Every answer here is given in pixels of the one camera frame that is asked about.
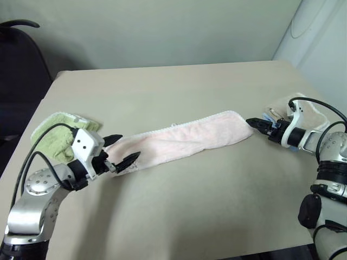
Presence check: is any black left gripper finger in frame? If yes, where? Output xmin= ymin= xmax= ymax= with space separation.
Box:
xmin=102 ymin=134 xmax=124 ymax=148
xmin=114 ymin=151 xmax=142 ymax=173

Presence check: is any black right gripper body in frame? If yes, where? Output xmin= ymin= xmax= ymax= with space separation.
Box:
xmin=266 ymin=121 xmax=290 ymax=145

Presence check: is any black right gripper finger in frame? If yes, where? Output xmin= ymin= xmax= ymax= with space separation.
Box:
xmin=251 ymin=123 xmax=272 ymax=135
xmin=245 ymin=117 xmax=269 ymax=127

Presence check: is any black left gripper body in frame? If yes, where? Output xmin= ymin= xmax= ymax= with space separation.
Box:
xmin=92 ymin=151 xmax=117 ymax=176

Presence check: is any long pink towel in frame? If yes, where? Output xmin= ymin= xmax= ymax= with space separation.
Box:
xmin=104 ymin=109 xmax=254 ymax=178

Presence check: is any beige folded towel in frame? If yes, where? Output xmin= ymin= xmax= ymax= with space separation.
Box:
xmin=264 ymin=92 xmax=331 ymax=131

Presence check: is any green folded towel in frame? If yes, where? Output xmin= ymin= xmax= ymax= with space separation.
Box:
xmin=30 ymin=111 xmax=104 ymax=164

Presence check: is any white appliance with round mark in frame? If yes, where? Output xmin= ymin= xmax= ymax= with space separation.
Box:
xmin=272 ymin=0 xmax=347 ymax=121

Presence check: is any black office chair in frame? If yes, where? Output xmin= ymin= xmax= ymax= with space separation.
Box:
xmin=0 ymin=19 xmax=54 ymax=178

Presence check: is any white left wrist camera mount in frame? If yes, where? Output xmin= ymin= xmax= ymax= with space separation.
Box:
xmin=70 ymin=128 xmax=106 ymax=180

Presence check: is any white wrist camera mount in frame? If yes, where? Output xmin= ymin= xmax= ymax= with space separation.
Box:
xmin=70 ymin=128 xmax=106 ymax=180
xmin=280 ymin=99 xmax=307 ymax=148

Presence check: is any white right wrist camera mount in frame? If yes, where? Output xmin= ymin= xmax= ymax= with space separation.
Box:
xmin=280 ymin=99 xmax=307 ymax=148

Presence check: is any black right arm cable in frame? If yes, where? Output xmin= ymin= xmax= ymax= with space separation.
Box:
xmin=287 ymin=97 xmax=347 ymax=165

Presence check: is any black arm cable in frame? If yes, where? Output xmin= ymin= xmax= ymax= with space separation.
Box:
xmin=287 ymin=97 xmax=347 ymax=165
xmin=10 ymin=122 xmax=78 ymax=210

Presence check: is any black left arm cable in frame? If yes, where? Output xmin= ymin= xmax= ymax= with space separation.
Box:
xmin=10 ymin=122 xmax=78 ymax=210

